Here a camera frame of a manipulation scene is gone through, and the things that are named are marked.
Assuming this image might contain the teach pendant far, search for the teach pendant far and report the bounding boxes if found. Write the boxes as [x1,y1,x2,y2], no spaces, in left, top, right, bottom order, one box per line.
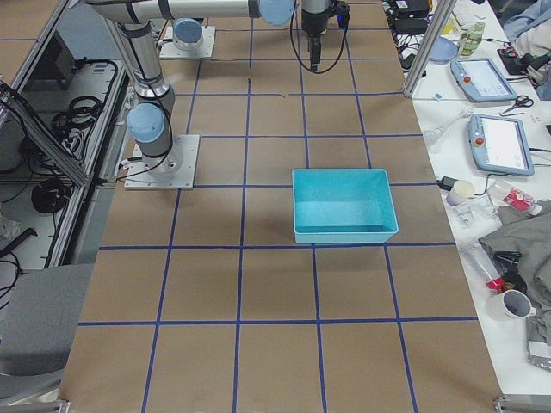
[449,58,517,102]

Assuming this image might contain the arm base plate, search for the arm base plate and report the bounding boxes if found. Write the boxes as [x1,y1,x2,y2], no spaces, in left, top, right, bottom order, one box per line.
[124,134,200,190]
[159,21,216,60]

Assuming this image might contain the green glass jar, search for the green glass jar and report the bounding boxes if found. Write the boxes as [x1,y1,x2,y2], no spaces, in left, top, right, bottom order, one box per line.
[458,21,486,57]

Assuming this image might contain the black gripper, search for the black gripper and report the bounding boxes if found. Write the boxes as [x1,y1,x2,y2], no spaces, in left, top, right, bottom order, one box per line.
[301,0,349,72]

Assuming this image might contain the white mug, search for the white mug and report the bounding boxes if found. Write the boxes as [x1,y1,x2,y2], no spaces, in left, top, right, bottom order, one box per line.
[486,290,536,321]

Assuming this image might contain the black scissors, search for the black scissors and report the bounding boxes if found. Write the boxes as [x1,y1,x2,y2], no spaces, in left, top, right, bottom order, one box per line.
[499,95,534,116]

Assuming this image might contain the light blue plate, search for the light blue plate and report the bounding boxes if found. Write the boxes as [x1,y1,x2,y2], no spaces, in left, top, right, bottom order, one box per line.
[430,36,458,64]

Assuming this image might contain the grey cloth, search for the grey cloth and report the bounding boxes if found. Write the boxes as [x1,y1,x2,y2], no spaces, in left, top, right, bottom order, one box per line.
[479,207,550,326]

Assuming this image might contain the teach pendant near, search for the teach pendant near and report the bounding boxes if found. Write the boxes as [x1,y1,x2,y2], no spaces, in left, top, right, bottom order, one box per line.
[467,114,535,176]

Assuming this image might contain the turquoise plastic bin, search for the turquoise plastic bin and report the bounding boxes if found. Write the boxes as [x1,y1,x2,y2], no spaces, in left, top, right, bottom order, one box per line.
[292,169,399,244]

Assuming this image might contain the teach pendant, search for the teach pendant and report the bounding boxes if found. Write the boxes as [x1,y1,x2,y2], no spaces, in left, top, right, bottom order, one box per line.
[449,58,517,102]
[467,114,535,176]

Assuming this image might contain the aluminium frame post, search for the aluminium frame post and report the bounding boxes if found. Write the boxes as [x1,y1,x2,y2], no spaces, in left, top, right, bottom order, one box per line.
[403,0,456,98]

